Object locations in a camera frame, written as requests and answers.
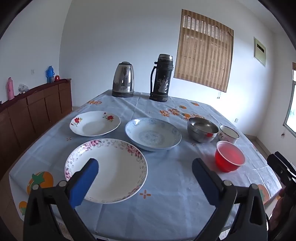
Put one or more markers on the red flower white plate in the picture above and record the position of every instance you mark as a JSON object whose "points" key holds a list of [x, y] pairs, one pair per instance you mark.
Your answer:
{"points": [[94, 123]]}

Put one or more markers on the stainless steel bowl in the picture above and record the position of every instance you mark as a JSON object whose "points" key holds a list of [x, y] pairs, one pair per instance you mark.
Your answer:
{"points": [[201, 130]]}

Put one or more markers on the blue water jug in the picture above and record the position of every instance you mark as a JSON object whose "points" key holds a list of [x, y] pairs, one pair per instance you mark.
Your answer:
{"points": [[50, 75]]}

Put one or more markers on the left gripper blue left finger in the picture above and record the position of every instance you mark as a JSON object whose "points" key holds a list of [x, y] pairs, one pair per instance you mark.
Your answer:
{"points": [[40, 222]]}

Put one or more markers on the wall electrical panel box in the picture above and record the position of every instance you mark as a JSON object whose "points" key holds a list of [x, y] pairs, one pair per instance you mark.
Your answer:
{"points": [[259, 52]]}

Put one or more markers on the window with frame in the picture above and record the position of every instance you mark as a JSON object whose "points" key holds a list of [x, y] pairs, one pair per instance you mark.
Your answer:
{"points": [[289, 122]]}

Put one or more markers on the blue pattern porcelain plate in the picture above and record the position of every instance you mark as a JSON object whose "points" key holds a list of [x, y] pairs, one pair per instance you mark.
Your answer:
{"points": [[152, 134]]}

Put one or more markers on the pink thermos bottle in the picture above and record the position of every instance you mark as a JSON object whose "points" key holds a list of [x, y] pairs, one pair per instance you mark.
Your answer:
{"points": [[10, 89]]}

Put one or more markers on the stainless steel electric kettle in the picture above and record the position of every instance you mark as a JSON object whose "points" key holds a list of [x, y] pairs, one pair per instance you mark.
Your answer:
{"points": [[123, 81]]}

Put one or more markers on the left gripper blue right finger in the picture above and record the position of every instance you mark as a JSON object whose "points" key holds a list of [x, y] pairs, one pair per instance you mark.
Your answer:
{"points": [[250, 222]]}

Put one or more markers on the black thermos flask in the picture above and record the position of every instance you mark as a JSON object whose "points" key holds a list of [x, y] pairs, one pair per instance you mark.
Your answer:
{"points": [[160, 78]]}

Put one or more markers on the person's right hand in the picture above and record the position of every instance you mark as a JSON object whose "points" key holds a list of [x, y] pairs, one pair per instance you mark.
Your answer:
{"points": [[276, 214]]}

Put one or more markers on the crumpled plastic bag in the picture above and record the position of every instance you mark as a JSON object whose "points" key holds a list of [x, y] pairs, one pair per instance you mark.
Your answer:
{"points": [[23, 88]]}

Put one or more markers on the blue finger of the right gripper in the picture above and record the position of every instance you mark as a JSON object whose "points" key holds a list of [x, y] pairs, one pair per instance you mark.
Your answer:
{"points": [[281, 170], [285, 161]]}

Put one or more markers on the red plastic bowl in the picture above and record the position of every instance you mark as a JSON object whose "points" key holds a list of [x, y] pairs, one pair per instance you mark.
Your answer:
{"points": [[228, 157]]}

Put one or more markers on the pink floral rim plate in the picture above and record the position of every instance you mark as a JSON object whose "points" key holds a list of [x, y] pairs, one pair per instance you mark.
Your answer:
{"points": [[122, 169]]}

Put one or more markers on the blue persimmon print tablecloth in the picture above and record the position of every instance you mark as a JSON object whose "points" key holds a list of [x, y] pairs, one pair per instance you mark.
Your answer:
{"points": [[169, 206]]}

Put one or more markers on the dark wooden sideboard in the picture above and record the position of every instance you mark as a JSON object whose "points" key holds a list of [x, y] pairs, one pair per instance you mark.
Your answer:
{"points": [[27, 116]]}

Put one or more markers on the bamboo window blind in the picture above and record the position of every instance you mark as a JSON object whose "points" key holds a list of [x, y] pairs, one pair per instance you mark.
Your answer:
{"points": [[205, 51]]}

